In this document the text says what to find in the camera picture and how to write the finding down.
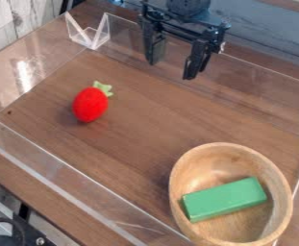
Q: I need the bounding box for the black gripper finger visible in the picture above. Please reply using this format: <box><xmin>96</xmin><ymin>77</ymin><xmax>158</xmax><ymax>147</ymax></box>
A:
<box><xmin>142</xmin><ymin>19</ymin><xmax>166</xmax><ymax>65</ymax></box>
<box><xmin>184</xmin><ymin>39</ymin><xmax>213</xmax><ymax>80</ymax></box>

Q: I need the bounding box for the black clamp with screw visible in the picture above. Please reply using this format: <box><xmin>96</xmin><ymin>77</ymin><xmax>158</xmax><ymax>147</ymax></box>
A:
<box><xmin>14</xmin><ymin>214</ymin><xmax>57</xmax><ymax>246</ymax></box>

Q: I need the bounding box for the clear acrylic front wall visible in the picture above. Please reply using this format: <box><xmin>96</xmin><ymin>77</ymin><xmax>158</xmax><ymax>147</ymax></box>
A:
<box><xmin>0</xmin><ymin>123</ymin><xmax>193</xmax><ymax>246</ymax></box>

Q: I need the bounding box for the green rectangular block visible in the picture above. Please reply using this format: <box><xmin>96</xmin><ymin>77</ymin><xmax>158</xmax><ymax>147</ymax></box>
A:
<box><xmin>182</xmin><ymin>177</ymin><xmax>268</xmax><ymax>223</ymax></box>

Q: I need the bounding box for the clear acrylic corner bracket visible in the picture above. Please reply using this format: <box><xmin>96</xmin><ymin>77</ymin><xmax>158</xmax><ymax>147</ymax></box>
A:
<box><xmin>65</xmin><ymin>12</ymin><xmax>112</xmax><ymax>50</ymax></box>

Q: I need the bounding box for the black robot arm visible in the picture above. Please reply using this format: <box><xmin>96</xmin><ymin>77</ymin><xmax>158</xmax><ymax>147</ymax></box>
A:
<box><xmin>140</xmin><ymin>0</ymin><xmax>232</xmax><ymax>80</ymax></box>

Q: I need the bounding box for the wooden bowl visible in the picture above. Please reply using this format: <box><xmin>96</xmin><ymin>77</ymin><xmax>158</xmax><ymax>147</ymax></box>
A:
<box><xmin>169</xmin><ymin>142</ymin><xmax>293</xmax><ymax>246</ymax></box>

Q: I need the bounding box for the clear acrylic back wall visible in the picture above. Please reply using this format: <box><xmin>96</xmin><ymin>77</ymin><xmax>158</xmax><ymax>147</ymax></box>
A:
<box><xmin>100</xmin><ymin>13</ymin><xmax>299</xmax><ymax>135</ymax></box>

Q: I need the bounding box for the clear acrylic wall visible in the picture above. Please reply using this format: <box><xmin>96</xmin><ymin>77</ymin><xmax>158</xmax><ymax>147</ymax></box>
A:
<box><xmin>100</xmin><ymin>13</ymin><xmax>299</xmax><ymax>135</ymax></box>
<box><xmin>0</xmin><ymin>123</ymin><xmax>193</xmax><ymax>246</ymax></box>

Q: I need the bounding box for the red plush strawberry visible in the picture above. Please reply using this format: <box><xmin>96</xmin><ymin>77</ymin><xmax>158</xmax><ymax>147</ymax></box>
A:
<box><xmin>73</xmin><ymin>81</ymin><xmax>114</xmax><ymax>123</ymax></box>

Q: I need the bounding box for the black cable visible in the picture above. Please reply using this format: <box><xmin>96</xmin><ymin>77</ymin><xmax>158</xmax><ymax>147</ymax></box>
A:
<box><xmin>0</xmin><ymin>216</ymin><xmax>27</xmax><ymax>246</ymax></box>

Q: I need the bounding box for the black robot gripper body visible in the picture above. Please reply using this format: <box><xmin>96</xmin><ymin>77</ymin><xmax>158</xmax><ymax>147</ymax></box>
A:
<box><xmin>140</xmin><ymin>0</ymin><xmax>232</xmax><ymax>53</ymax></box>

